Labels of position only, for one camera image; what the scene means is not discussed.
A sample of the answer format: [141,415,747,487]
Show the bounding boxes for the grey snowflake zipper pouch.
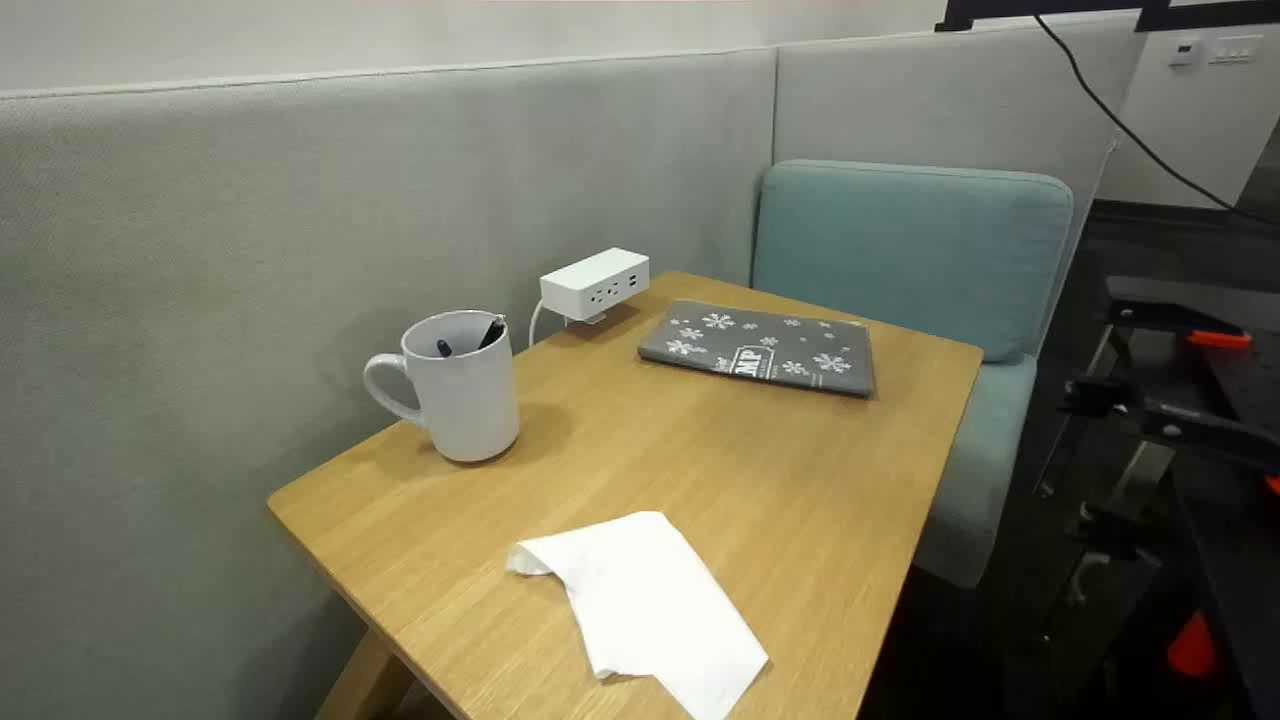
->
[639,302,875,394]

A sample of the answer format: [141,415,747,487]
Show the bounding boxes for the white ceramic mug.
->
[364,309,519,463]

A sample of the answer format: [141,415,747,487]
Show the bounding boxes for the white paper napkin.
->
[508,510,766,720]

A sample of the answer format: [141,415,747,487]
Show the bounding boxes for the teal upholstered bench seat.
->
[751,159,1074,586]

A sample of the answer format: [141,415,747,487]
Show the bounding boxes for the orange cone shaped part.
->
[1163,613,1219,680]

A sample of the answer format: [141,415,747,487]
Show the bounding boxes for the black hanging cable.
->
[1033,12,1238,215]

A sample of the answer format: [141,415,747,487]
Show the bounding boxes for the black metal equipment frame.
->
[1007,276,1280,720]

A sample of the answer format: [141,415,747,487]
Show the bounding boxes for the orange clamp handle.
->
[1182,327,1250,353]

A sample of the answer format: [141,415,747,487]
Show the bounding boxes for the white wall switch plate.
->
[1168,37,1262,66]

